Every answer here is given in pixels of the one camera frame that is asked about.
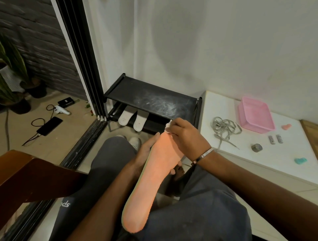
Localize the grey shoelaces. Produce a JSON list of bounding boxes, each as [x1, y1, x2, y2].
[[211, 116, 243, 151]]

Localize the person's left hand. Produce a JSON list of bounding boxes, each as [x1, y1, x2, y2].
[[133, 132, 184, 175]]

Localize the black box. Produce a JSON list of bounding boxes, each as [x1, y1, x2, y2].
[[58, 97, 75, 108]]

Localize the person's right forearm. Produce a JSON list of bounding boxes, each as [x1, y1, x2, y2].
[[195, 149, 318, 241]]

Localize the white shoe insole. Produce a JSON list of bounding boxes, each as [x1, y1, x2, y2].
[[118, 105, 137, 126], [133, 110, 150, 132]]

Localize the black sliding door frame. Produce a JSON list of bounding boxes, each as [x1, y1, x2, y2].
[[51, 0, 108, 122]]

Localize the person's right hand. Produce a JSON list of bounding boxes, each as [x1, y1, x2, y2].
[[165, 118, 212, 162]]

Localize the white sneaker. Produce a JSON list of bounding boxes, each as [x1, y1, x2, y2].
[[129, 137, 142, 151]]

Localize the pink plastic tub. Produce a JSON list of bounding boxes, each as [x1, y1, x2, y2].
[[237, 96, 276, 134]]

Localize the white handheld device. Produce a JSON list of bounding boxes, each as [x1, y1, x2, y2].
[[54, 105, 71, 116]]

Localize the black charging cable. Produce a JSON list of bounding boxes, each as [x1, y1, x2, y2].
[[21, 104, 55, 147]]

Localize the person's left forearm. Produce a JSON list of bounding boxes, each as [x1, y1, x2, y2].
[[67, 160, 144, 241]]

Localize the black shoe rack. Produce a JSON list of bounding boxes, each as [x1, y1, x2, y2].
[[103, 73, 203, 135]]

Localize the brown wooden chair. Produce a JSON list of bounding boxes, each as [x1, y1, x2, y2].
[[0, 149, 88, 230]]

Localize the black smartphone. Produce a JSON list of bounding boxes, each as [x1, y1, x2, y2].
[[36, 116, 63, 136]]

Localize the silver bracelet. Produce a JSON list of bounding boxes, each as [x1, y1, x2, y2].
[[191, 148, 215, 166]]

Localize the green potted plant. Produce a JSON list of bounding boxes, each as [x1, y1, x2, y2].
[[0, 33, 31, 103]]

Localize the black plant pot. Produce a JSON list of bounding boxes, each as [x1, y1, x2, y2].
[[7, 97, 32, 115], [24, 78, 48, 99]]

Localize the orange shoe insole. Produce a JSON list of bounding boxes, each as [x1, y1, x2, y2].
[[121, 132, 186, 234]]

